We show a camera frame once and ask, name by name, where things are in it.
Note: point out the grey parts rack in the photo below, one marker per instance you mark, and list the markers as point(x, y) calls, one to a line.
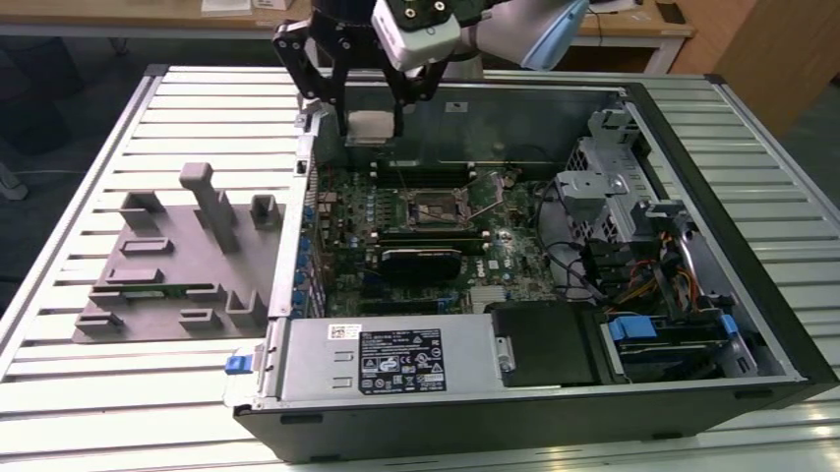
point(197, 268)

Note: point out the green RAM stick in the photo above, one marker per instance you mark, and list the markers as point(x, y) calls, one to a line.
point(173, 292)

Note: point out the metal drive cage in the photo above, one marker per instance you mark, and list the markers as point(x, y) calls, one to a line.
point(582, 189)

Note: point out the blue drive bay clip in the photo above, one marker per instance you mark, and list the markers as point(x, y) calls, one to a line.
point(727, 327)

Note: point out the black phone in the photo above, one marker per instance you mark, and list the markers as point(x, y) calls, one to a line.
point(671, 12)

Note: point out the black PC case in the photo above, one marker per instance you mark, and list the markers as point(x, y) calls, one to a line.
point(460, 432)

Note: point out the grey stand foot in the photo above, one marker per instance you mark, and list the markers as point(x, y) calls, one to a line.
point(13, 184)

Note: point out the hard disk in blue carrier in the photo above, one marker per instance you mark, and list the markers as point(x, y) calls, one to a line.
point(632, 328)

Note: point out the small white box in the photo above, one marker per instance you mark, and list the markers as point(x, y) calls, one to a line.
point(270, 4)

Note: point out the silver chipset heatsink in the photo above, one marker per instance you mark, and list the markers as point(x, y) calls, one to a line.
point(491, 295)

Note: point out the wooden cabinet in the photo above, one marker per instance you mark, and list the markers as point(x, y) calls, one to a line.
point(775, 49)

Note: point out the black plastic drive shroud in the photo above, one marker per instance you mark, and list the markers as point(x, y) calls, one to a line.
point(548, 344)

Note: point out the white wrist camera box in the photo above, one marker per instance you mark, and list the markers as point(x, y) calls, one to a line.
point(424, 44)

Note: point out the black RAM slot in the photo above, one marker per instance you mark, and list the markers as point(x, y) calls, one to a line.
point(427, 176)
point(427, 166)
point(427, 171)
point(476, 248)
point(475, 242)
point(473, 231)
point(427, 181)
point(473, 237)

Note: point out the white paper sheet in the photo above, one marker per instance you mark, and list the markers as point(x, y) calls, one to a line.
point(225, 6)

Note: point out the blue slot retainer clip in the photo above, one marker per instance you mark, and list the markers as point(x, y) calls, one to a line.
point(305, 213)
point(302, 244)
point(300, 279)
point(301, 260)
point(298, 297)

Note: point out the green motherboard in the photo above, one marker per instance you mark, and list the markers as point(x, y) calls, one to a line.
point(526, 275)

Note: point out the silver CPU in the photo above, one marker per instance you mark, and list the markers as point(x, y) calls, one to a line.
point(371, 125)

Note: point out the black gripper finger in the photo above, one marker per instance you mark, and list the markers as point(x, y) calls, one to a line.
point(343, 83)
point(420, 86)

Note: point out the black graphics card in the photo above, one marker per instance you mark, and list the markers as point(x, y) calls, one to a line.
point(420, 268)

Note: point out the silver power supply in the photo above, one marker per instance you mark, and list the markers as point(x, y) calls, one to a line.
point(309, 359)

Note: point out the blue power supply latch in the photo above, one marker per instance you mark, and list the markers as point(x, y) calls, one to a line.
point(237, 365)

